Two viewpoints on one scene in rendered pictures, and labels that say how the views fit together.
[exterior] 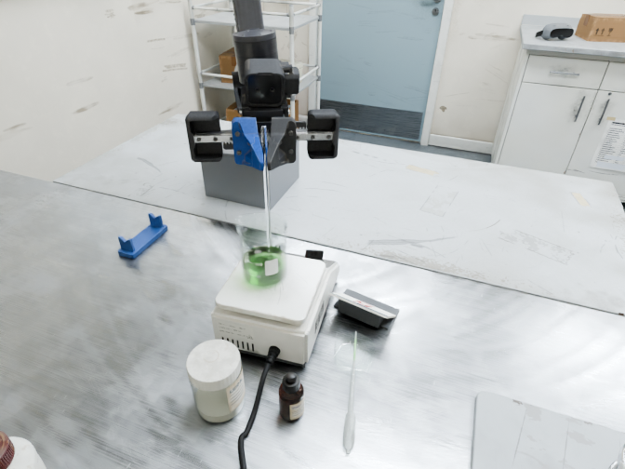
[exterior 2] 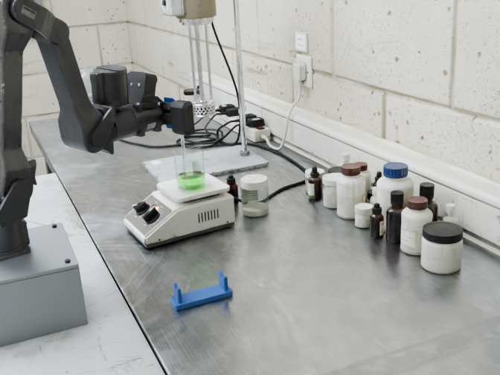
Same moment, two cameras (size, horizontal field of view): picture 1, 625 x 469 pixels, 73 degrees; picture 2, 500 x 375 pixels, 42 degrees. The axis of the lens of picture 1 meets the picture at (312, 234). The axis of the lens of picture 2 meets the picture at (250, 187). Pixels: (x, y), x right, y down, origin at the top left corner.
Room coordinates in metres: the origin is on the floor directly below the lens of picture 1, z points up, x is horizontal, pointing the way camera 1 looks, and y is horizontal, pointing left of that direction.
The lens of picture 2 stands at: (1.20, 1.06, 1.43)
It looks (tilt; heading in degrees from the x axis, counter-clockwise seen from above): 20 degrees down; 227
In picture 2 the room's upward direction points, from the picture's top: 3 degrees counter-clockwise
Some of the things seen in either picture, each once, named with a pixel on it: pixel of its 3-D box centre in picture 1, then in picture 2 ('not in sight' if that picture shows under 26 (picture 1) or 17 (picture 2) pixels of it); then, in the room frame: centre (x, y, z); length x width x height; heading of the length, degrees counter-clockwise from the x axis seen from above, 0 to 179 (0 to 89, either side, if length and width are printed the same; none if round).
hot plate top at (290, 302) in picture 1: (272, 283); (193, 187); (0.42, 0.05, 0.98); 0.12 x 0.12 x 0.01; 75
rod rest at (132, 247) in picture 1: (142, 234); (200, 289); (0.62, 0.31, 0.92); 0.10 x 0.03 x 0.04; 160
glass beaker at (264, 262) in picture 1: (261, 251); (190, 170); (0.44, 0.07, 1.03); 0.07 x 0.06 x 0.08; 67
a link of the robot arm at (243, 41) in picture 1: (260, 73); (99, 105); (0.63, 0.08, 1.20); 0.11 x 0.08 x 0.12; 11
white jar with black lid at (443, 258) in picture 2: not in sight; (441, 247); (0.27, 0.54, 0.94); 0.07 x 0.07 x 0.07
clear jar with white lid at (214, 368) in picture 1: (217, 381); (254, 196); (0.30, 0.11, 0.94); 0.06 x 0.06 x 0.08
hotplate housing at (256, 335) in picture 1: (280, 294); (183, 209); (0.45, 0.04, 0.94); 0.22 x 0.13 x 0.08; 165
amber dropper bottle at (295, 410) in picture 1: (291, 393); (231, 188); (0.29, 0.02, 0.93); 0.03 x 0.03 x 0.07
